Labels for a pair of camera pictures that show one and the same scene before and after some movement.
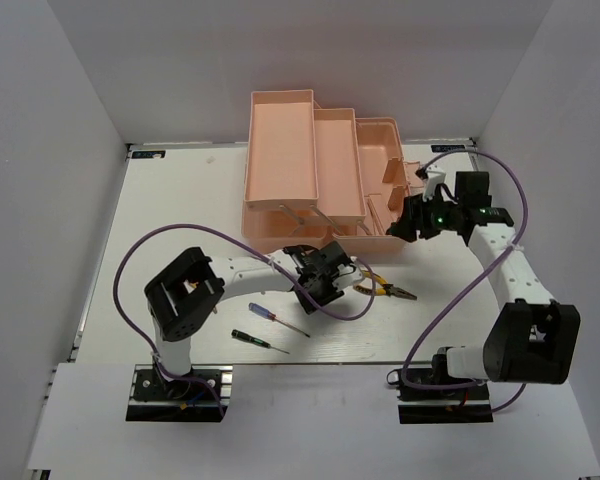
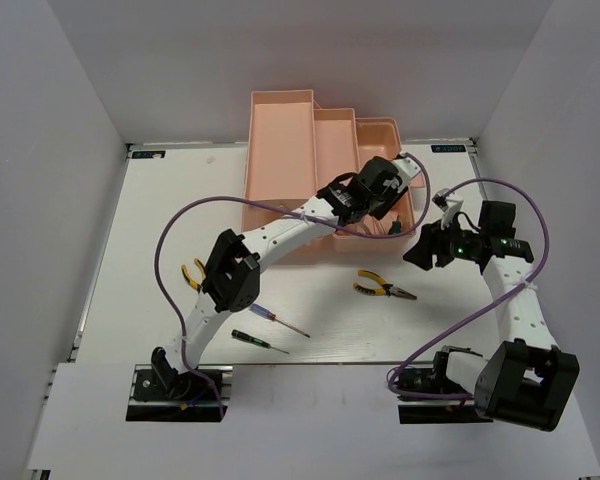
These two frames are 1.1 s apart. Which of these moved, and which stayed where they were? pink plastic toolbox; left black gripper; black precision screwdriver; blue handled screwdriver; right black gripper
Moved: left black gripper; right black gripper
Stayed: black precision screwdriver; pink plastic toolbox; blue handled screwdriver
